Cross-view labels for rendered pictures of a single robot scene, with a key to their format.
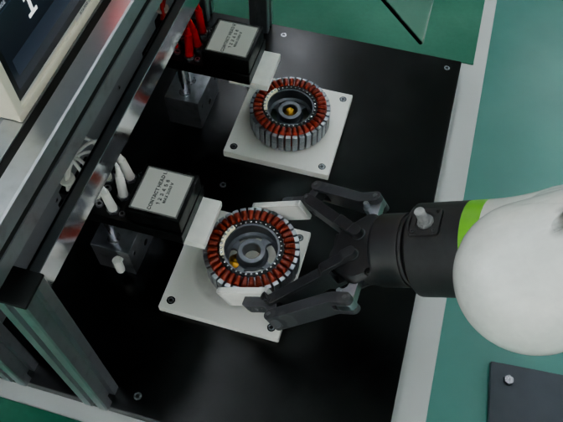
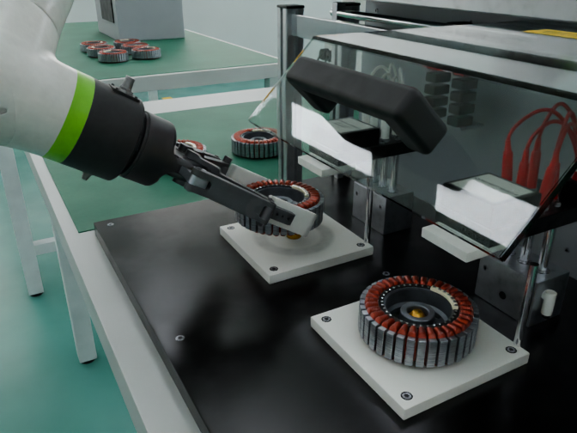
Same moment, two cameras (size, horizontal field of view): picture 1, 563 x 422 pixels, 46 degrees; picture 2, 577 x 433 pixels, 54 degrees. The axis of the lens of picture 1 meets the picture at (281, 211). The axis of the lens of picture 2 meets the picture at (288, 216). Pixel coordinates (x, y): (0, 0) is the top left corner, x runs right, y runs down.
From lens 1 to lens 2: 1.02 m
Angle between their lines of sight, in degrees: 89
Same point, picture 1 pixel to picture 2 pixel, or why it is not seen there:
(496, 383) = not seen: outside the picture
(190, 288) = not seen: hidden behind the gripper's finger
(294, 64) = (532, 413)
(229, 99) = (506, 328)
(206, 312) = not seen: hidden behind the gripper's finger
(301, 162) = (349, 311)
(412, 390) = (100, 276)
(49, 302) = (282, 29)
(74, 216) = (314, 24)
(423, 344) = (108, 299)
